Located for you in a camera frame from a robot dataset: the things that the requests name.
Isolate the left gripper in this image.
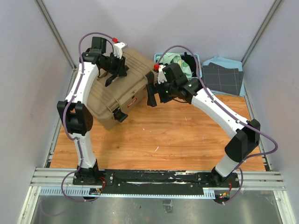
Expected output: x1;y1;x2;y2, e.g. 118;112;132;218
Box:
102;53;128;77

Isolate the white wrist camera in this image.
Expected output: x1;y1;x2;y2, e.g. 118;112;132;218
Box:
154;64;167;84
113;42;128;59

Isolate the grey checked folded cloth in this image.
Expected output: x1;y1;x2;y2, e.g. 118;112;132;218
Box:
202;63;244;96

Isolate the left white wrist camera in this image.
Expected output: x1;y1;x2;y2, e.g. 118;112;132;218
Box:
113;42;128;59

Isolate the blue plastic basket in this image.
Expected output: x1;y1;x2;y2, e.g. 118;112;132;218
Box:
154;53;202;77

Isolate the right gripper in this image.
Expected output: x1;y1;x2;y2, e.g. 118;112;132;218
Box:
146;78;177;107

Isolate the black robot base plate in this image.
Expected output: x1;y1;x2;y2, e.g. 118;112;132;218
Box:
73;169;240;196

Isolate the black cloth in basket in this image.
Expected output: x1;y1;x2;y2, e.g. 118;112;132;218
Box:
181;51;197;77

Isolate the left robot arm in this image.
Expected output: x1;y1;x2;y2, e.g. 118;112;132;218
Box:
57;36;127;185

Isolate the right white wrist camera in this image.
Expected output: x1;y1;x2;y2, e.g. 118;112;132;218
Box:
154;64;167;84

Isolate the light blue folded cloth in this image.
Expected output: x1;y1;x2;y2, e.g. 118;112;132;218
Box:
201;56;244;97

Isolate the tan plastic tool box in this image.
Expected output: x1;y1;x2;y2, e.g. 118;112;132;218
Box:
87;48;157;130

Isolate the green patterned cloth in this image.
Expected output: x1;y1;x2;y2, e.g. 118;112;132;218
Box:
156;53;192;78

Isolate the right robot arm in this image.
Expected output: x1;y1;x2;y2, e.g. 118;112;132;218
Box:
146;64;260;187

